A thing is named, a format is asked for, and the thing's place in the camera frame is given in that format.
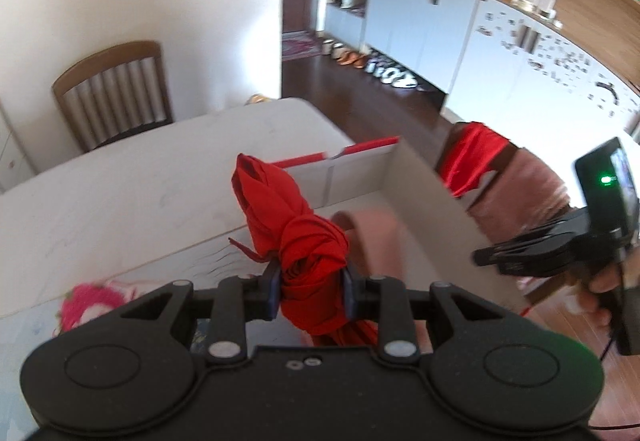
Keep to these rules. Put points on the low bench cabinet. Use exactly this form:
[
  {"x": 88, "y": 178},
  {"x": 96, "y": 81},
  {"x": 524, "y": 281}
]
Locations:
[{"x": 342, "y": 23}]

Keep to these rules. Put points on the red garment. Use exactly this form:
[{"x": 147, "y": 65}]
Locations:
[{"x": 470, "y": 156}]

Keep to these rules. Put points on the white cardboard box red rim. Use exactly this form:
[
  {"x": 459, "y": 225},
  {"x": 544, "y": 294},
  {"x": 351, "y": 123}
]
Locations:
[{"x": 435, "y": 221}]

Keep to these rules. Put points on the pink cloth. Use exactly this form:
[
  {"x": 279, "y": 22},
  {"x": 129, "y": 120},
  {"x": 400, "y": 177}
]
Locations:
[{"x": 380, "y": 241}]

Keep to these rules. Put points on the yellow cloth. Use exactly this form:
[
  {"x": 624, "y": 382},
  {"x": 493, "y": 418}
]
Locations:
[{"x": 259, "y": 98}]

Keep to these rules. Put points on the dark wooden chair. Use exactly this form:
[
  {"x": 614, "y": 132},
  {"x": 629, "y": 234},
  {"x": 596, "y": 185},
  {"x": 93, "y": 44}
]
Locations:
[{"x": 500, "y": 171}]

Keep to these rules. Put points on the wooden slat-back chair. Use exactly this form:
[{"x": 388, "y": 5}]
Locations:
[{"x": 107, "y": 58}]

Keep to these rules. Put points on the pink plush toy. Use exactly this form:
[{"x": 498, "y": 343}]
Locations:
[{"x": 85, "y": 303}]

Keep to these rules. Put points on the row of shoes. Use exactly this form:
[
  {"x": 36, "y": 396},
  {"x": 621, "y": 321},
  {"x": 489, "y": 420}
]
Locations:
[{"x": 380, "y": 68}]

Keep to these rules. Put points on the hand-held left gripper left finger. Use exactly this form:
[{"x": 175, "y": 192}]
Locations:
[{"x": 272, "y": 293}]

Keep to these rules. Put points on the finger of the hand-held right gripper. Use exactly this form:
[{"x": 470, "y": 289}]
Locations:
[
  {"x": 560, "y": 228},
  {"x": 515, "y": 252}
]

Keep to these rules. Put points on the person's right hand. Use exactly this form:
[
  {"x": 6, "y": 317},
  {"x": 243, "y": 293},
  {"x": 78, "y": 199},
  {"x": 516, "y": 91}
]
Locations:
[{"x": 597, "y": 283}]

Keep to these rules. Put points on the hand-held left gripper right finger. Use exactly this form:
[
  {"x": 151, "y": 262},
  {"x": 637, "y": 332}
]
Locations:
[{"x": 348, "y": 295}]

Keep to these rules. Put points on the white sticker cabinet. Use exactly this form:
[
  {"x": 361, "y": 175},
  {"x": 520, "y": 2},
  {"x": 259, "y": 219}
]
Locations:
[{"x": 525, "y": 86}]

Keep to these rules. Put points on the pink towel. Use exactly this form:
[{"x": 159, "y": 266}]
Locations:
[{"x": 525, "y": 191}]

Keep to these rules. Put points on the red patterned rug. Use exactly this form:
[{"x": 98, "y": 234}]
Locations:
[{"x": 300, "y": 46}]

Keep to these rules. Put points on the blue-grey cabinet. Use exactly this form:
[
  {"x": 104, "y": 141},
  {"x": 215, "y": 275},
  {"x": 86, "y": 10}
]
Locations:
[{"x": 415, "y": 21}]

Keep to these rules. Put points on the red cloth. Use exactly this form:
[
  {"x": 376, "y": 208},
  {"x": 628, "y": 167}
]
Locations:
[{"x": 305, "y": 241}]

